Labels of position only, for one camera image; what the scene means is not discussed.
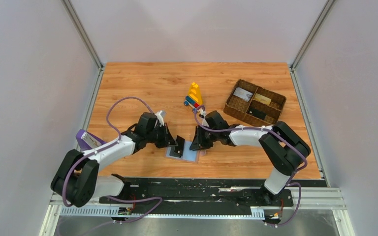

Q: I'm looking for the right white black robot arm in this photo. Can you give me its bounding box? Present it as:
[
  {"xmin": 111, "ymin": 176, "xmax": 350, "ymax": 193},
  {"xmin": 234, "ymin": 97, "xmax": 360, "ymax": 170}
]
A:
[{"xmin": 190, "ymin": 111, "xmax": 311, "ymax": 197}]

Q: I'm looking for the black card in basket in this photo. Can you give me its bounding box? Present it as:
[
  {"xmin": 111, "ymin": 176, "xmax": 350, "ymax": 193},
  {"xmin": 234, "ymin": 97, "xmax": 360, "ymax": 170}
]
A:
[{"xmin": 248, "ymin": 108, "xmax": 267, "ymax": 120}]

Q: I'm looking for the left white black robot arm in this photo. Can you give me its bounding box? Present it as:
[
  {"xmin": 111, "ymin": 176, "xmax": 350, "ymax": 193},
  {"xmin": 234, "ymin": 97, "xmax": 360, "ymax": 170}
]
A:
[{"xmin": 50, "ymin": 111, "xmax": 177, "ymax": 207}]

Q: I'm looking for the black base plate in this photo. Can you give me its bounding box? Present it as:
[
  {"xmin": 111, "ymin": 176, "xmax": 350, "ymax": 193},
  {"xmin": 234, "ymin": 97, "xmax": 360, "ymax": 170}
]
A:
[{"xmin": 117, "ymin": 177, "xmax": 294, "ymax": 215}]

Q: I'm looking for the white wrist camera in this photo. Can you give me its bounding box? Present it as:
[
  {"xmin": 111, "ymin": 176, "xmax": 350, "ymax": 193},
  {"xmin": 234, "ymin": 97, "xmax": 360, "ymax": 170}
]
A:
[
  {"xmin": 155, "ymin": 110, "xmax": 166, "ymax": 126},
  {"xmin": 198, "ymin": 109, "xmax": 206, "ymax": 118}
]

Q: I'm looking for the purple box with card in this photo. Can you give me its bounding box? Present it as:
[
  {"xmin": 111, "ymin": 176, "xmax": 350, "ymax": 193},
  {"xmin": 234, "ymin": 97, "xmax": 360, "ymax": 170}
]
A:
[{"xmin": 75, "ymin": 129, "xmax": 106, "ymax": 151}]

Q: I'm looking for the woven brown divided basket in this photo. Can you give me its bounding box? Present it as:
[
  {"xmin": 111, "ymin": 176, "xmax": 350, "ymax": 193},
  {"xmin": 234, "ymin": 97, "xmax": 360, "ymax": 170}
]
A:
[{"xmin": 223, "ymin": 79, "xmax": 287, "ymax": 126}]

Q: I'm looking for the pink card holder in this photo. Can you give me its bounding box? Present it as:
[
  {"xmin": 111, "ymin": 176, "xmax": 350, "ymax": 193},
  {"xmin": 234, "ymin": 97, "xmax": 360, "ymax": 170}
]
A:
[{"xmin": 166, "ymin": 147, "xmax": 206, "ymax": 163}]

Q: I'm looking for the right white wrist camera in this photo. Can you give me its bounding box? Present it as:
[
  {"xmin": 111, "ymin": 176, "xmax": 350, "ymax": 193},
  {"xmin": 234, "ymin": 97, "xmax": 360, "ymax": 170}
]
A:
[{"xmin": 198, "ymin": 109, "xmax": 206, "ymax": 118}]

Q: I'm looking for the white card in basket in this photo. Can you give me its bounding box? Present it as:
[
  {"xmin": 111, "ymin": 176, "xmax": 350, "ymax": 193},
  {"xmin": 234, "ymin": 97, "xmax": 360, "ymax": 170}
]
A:
[{"xmin": 233, "ymin": 87, "xmax": 253, "ymax": 102}]

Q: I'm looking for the colourful toy block car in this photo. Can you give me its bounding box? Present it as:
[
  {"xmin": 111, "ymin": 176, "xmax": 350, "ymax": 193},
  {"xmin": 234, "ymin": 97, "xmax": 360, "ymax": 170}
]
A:
[{"xmin": 184, "ymin": 82, "xmax": 203, "ymax": 111}]

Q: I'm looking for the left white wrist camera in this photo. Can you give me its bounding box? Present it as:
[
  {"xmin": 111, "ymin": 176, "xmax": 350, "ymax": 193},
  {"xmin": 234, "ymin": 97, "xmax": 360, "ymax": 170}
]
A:
[{"xmin": 155, "ymin": 110, "xmax": 166, "ymax": 126}]

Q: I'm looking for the gold card in basket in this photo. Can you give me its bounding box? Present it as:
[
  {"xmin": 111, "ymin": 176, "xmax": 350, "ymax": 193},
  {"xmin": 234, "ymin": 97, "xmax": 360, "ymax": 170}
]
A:
[{"xmin": 253, "ymin": 93, "xmax": 272, "ymax": 106}]

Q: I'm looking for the purple cable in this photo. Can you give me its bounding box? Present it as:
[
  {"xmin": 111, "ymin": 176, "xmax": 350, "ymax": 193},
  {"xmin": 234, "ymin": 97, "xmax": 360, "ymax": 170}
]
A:
[
  {"xmin": 193, "ymin": 105, "xmax": 308, "ymax": 228},
  {"xmin": 61, "ymin": 96, "xmax": 163, "ymax": 225}
]

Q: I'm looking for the slotted aluminium rail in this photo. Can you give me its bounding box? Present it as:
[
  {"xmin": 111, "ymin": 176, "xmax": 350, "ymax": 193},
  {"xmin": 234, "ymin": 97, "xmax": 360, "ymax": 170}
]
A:
[{"xmin": 60, "ymin": 206, "xmax": 265, "ymax": 219}]

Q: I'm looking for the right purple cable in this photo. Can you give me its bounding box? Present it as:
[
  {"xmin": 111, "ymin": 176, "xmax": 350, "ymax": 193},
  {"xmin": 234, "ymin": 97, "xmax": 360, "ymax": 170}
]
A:
[{"xmin": 193, "ymin": 105, "xmax": 308, "ymax": 228}]

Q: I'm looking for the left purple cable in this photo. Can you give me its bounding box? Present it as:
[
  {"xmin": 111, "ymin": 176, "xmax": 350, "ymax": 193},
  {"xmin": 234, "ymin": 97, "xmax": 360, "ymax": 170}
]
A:
[{"xmin": 61, "ymin": 96, "xmax": 163, "ymax": 225}]

